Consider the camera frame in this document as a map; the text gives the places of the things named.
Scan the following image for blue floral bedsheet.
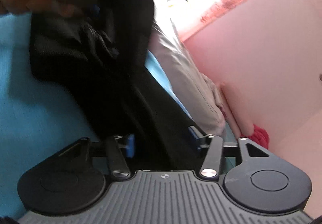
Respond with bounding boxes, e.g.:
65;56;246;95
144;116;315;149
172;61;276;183
0;12;194;219

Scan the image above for red knitted cloth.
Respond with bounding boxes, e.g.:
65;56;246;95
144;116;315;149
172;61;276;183
241;124;270;149

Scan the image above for grey pillow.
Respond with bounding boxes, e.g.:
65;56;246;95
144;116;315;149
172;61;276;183
149;21;226;137

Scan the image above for black pants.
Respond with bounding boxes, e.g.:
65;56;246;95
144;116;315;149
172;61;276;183
31;0;204;170

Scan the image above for person's hand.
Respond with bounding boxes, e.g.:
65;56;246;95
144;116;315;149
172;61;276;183
1;0;82;18

